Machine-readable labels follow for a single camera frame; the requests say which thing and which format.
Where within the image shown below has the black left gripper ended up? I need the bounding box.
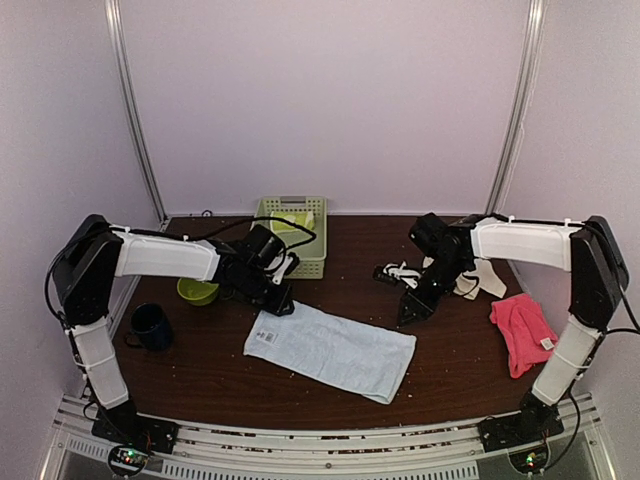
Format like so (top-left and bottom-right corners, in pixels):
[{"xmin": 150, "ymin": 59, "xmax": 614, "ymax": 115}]
[{"xmin": 233, "ymin": 264, "xmax": 295, "ymax": 317}]

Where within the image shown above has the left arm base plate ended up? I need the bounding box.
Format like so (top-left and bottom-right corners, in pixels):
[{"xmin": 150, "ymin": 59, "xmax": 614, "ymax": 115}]
[{"xmin": 91, "ymin": 416, "xmax": 179, "ymax": 454}]

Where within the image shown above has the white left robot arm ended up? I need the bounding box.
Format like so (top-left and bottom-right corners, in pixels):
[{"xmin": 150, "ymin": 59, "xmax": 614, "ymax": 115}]
[{"xmin": 44, "ymin": 214, "xmax": 300, "ymax": 444}]

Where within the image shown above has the dark blue mug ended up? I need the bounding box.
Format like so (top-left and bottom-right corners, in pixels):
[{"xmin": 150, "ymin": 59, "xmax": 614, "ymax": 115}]
[{"xmin": 124, "ymin": 303, "xmax": 174, "ymax": 352}]

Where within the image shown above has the pale green plastic basket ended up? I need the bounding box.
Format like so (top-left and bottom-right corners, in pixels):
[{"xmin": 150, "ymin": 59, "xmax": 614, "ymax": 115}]
[{"xmin": 255, "ymin": 196, "xmax": 328, "ymax": 280}]

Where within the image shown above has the pink towel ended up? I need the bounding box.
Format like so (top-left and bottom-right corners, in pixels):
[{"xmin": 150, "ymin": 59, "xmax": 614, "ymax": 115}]
[{"xmin": 489, "ymin": 293, "xmax": 558, "ymax": 379}]

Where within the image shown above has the aluminium frame post right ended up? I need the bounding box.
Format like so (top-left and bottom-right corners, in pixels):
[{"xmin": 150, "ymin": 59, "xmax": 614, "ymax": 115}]
[{"xmin": 485, "ymin": 0, "xmax": 548, "ymax": 214}]

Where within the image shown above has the cream white towel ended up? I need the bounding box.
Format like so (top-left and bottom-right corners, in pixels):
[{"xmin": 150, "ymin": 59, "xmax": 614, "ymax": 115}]
[{"xmin": 443, "ymin": 258, "xmax": 507, "ymax": 301}]

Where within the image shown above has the green patterned towel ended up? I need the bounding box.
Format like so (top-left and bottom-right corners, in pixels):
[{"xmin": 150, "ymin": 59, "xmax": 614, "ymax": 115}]
[{"xmin": 269, "ymin": 211, "xmax": 315, "ymax": 234}]

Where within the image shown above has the lime green bowl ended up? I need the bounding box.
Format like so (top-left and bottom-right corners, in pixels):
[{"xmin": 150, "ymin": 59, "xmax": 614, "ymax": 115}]
[{"xmin": 176, "ymin": 278, "xmax": 219, "ymax": 306}]

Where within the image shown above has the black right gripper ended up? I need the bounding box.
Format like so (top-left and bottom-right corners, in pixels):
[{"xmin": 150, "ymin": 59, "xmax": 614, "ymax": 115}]
[{"xmin": 397, "ymin": 254, "xmax": 471, "ymax": 327}]

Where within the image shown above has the light blue towel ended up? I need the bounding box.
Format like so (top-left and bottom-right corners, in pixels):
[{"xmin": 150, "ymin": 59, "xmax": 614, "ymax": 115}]
[{"xmin": 243, "ymin": 302, "xmax": 417, "ymax": 405}]

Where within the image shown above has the aluminium front rail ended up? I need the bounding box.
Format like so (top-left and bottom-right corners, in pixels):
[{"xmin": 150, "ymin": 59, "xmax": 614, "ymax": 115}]
[{"xmin": 39, "ymin": 392, "xmax": 616, "ymax": 480}]

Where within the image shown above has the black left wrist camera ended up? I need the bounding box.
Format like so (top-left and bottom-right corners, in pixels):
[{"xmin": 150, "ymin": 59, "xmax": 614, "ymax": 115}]
[{"xmin": 242, "ymin": 224, "xmax": 285, "ymax": 265}]

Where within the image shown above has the aluminium frame post left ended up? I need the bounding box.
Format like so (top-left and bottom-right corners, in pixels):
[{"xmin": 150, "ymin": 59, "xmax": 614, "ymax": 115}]
[{"xmin": 104, "ymin": 0, "xmax": 168, "ymax": 224}]

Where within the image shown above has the aluminium frame post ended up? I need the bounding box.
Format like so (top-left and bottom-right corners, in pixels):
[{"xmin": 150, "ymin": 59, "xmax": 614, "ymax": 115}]
[
  {"xmin": 485, "ymin": 0, "xmax": 548, "ymax": 214},
  {"xmin": 104, "ymin": 0, "xmax": 168, "ymax": 224}
]

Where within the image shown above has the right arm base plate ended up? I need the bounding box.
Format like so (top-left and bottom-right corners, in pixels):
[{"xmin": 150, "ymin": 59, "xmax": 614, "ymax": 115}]
[{"xmin": 477, "ymin": 410, "xmax": 564, "ymax": 453}]

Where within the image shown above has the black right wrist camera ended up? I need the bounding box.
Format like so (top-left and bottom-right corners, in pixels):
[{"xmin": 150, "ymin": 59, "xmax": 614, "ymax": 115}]
[{"xmin": 409, "ymin": 213, "xmax": 459, "ymax": 258}]

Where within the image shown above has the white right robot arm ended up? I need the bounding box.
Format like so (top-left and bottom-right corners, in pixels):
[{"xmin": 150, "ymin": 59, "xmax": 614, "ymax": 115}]
[{"xmin": 373, "ymin": 213, "xmax": 630, "ymax": 442}]

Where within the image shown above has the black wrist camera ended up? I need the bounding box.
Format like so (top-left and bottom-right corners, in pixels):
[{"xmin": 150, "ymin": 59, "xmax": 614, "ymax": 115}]
[
  {"xmin": 242, "ymin": 224, "xmax": 285, "ymax": 265},
  {"xmin": 409, "ymin": 213, "xmax": 459, "ymax": 258}
]

